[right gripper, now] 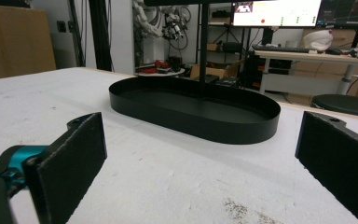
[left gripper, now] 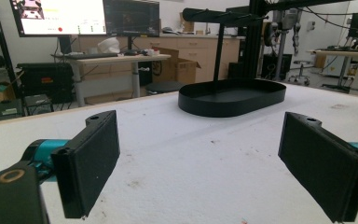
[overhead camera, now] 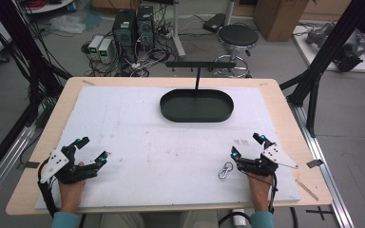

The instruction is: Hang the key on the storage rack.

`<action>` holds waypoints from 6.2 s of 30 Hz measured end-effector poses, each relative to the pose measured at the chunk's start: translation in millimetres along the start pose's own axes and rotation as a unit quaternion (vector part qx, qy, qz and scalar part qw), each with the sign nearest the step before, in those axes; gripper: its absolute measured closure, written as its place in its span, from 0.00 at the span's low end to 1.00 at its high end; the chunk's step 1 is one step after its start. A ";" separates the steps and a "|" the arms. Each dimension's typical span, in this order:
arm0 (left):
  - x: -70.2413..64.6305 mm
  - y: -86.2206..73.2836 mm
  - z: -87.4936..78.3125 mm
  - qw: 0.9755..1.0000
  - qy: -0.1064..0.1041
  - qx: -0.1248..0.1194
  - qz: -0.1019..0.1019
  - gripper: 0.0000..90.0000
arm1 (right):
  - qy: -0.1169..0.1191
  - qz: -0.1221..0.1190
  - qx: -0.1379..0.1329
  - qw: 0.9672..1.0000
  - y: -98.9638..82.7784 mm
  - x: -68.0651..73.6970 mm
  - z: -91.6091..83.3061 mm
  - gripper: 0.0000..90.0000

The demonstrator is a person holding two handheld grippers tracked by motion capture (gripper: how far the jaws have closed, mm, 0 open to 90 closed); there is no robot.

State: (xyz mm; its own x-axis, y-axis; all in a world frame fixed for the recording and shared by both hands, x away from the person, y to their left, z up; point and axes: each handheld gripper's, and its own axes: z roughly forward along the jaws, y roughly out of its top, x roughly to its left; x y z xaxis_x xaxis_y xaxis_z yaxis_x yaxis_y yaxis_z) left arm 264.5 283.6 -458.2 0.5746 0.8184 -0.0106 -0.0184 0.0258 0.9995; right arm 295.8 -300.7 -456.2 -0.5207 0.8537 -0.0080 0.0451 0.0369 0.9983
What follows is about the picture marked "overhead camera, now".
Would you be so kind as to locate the black round stool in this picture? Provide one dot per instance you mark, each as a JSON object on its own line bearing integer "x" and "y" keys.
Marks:
{"x": 238, "y": 35}

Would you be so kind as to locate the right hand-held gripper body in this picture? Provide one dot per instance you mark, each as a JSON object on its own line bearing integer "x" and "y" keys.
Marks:
{"x": 261, "y": 166}

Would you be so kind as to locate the light wooden table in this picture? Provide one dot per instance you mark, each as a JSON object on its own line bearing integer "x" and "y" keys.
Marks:
{"x": 297, "y": 126}

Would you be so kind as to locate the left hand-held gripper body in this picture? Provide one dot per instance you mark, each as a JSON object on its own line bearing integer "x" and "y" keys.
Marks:
{"x": 76, "y": 172}

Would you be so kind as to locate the brown cardboard box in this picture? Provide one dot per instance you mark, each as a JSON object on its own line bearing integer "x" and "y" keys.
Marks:
{"x": 278, "y": 19}

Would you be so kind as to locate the black tape piece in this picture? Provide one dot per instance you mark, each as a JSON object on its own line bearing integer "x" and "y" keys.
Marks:
{"x": 314, "y": 163}
{"x": 32, "y": 165}

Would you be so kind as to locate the black oval tray hook stand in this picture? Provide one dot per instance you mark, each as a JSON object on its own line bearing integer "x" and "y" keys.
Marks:
{"x": 196, "y": 107}

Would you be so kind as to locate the white bench power supply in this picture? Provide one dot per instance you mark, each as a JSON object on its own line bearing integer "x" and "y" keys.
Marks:
{"x": 105, "y": 50}
{"x": 95, "y": 46}

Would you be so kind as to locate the white board with grey device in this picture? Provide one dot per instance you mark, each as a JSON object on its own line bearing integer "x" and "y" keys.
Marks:
{"x": 336, "y": 47}

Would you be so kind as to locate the flat black device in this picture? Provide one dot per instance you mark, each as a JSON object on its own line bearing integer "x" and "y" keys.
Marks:
{"x": 214, "y": 22}

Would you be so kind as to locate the aluminium rail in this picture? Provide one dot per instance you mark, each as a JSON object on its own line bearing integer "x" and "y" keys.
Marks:
{"x": 326, "y": 177}
{"x": 4, "y": 158}

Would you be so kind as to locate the white cylinder under table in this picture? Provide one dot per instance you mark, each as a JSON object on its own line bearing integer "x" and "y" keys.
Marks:
{"x": 239, "y": 218}

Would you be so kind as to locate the black computer tower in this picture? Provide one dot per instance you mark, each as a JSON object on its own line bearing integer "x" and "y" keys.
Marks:
{"x": 124, "y": 28}
{"x": 145, "y": 27}

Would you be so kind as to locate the white foam mat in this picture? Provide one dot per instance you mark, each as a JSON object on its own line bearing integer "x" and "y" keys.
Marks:
{"x": 158, "y": 158}

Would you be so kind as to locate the person's left hand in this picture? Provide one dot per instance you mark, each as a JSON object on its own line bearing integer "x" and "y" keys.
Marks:
{"x": 71, "y": 194}

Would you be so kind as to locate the black metal frame post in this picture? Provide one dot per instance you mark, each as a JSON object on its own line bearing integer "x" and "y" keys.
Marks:
{"x": 323, "y": 60}
{"x": 22, "y": 47}

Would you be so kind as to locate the person's right hand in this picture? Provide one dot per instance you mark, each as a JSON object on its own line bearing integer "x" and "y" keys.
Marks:
{"x": 260, "y": 191}

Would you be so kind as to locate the white desk leg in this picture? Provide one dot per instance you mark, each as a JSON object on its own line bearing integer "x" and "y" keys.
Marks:
{"x": 178, "y": 31}

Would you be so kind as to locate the clear plastic bag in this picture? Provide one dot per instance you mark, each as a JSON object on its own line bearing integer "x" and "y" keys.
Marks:
{"x": 67, "y": 24}

